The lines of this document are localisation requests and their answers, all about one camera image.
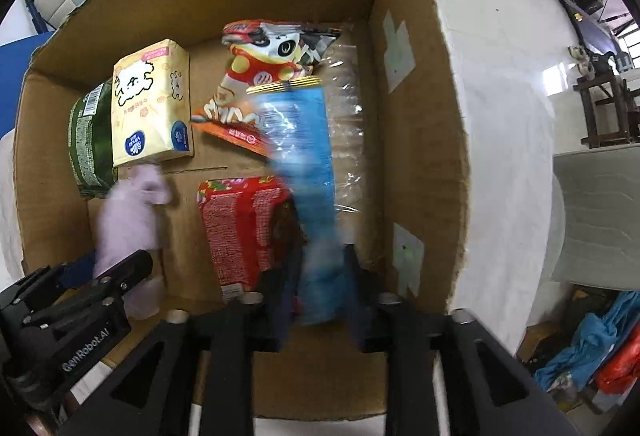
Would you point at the blue bag on floor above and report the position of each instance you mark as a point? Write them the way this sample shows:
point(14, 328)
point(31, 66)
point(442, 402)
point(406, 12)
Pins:
point(593, 341)

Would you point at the black speaker box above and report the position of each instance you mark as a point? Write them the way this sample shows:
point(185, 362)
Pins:
point(589, 6)

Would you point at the blue snack packet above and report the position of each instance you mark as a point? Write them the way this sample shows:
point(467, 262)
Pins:
point(292, 118)

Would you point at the dark wooden chair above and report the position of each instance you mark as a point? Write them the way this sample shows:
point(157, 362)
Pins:
point(611, 111)

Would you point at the open cardboard box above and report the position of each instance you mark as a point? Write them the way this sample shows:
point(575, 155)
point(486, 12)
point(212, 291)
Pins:
point(419, 163)

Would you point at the blue foam mat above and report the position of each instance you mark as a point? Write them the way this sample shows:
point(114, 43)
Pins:
point(14, 61)

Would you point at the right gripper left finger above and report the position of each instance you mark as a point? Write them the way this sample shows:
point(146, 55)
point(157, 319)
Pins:
point(207, 356)

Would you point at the orange cat snack bag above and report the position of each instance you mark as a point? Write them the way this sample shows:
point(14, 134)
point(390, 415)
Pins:
point(264, 55)

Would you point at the yellow tissue pack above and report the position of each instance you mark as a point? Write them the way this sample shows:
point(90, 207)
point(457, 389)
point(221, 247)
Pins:
point(151, 109)

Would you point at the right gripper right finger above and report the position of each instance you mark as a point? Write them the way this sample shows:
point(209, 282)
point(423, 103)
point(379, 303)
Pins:
point(487, 391)

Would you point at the green snack bag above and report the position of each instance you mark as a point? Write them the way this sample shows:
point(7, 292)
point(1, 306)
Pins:
point(89, 142)

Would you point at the red snack bag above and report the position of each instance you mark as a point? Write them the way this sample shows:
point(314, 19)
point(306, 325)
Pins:
point(237, 216)

